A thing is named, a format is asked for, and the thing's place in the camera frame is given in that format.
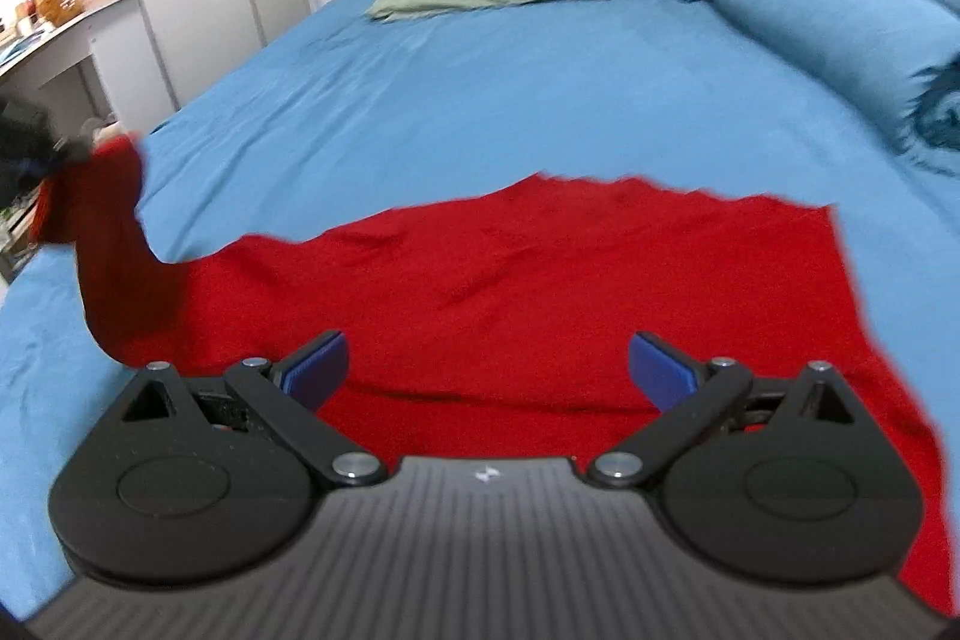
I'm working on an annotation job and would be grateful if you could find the red garment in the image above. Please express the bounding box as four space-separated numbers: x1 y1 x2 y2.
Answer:
34 134 957 618

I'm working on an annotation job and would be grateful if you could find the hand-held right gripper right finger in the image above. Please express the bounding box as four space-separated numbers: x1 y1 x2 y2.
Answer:
586 331 860 489

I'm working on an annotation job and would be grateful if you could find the white desk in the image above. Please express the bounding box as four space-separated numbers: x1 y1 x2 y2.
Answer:
0 0 181 125

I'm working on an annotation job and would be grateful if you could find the blue bed sheet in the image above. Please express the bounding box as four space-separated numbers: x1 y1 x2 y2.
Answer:
0 0 960 618

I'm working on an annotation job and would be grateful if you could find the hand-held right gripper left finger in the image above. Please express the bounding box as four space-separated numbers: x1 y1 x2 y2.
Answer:
118 330 389 489

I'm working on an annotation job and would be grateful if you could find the rolled blue duvet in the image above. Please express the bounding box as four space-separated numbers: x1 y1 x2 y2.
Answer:
636 0 960 178

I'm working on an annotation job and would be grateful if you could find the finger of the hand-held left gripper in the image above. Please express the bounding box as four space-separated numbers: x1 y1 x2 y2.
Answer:
45 134 98 170

